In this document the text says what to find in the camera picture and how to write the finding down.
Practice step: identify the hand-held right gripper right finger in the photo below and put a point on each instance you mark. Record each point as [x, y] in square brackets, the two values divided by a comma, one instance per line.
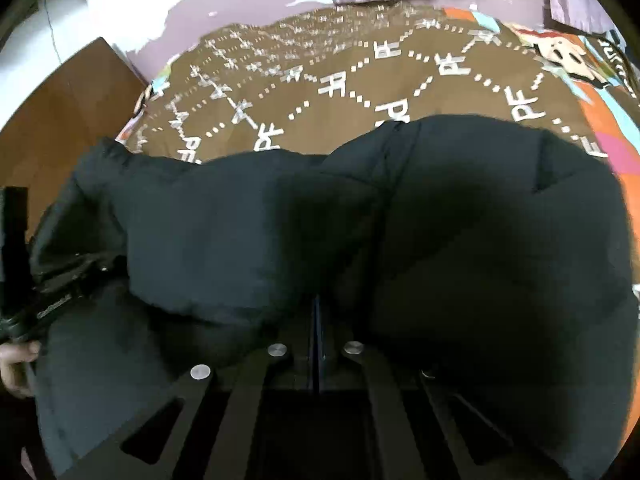
[334, 362]

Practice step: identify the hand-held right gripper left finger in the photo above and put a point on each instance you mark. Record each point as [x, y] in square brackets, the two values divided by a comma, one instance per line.
[299, 362]

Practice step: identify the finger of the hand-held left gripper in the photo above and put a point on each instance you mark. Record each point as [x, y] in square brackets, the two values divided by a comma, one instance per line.
[75, 276]

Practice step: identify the black jacket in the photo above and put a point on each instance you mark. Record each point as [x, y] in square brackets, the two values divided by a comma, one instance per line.
[450, 260]

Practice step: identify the person's left hand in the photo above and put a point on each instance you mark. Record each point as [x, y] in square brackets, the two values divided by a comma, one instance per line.
[15, 365]

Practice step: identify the wooden headboard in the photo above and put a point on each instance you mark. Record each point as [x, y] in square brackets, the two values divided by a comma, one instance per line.
[65, 120]

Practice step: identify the cartoon printed blanket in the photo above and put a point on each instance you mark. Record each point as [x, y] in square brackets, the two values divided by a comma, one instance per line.
[350, 75]

